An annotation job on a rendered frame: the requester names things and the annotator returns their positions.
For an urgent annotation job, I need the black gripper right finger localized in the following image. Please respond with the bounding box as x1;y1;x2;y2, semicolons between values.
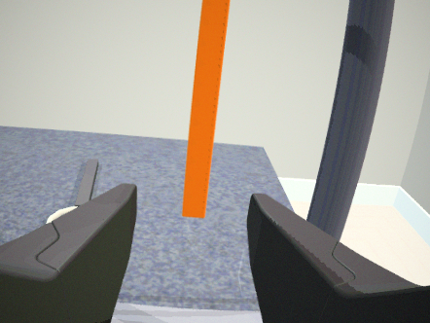
247;193;430;323

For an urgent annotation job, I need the orange bar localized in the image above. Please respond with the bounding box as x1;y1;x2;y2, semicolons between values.
181;0;230;219

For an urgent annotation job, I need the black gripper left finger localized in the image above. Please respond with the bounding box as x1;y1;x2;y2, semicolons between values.
0;184;137;323

